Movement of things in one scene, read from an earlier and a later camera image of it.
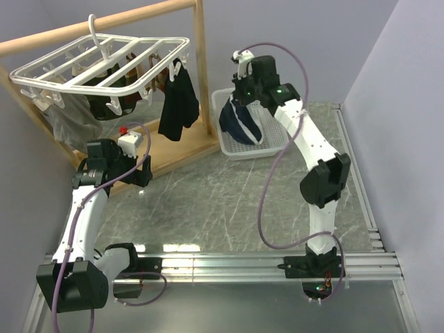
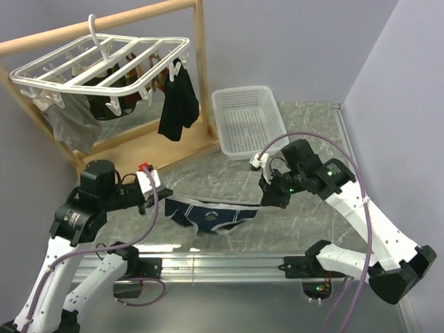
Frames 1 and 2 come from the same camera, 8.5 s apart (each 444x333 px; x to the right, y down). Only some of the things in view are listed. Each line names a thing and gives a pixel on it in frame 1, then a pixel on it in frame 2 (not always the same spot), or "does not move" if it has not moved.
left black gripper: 139,177 → 146,203
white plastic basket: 274,140 does not move
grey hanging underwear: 75,123 does not move
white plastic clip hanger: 112,66 does not move
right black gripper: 238,83 → 271,196
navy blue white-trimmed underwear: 238,123 → 207,217
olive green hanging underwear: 127,103 does not move
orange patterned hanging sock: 157,80 does not move
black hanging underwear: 180,107 does not move
